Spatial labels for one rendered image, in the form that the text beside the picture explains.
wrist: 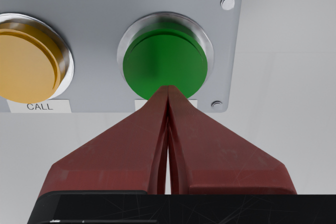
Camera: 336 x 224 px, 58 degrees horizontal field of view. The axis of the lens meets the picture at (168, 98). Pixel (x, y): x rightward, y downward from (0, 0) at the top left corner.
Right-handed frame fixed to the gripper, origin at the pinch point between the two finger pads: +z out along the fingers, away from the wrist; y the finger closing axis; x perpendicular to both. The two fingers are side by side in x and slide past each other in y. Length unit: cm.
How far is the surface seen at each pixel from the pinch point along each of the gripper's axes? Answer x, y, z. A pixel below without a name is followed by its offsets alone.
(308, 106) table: 9.9, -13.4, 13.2
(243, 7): 0.4, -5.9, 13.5
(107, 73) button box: 0.5, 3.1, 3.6
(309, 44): 3.6, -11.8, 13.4
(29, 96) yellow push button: 1.1, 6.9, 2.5
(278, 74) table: 6.5, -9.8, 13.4
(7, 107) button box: 2.7, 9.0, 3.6
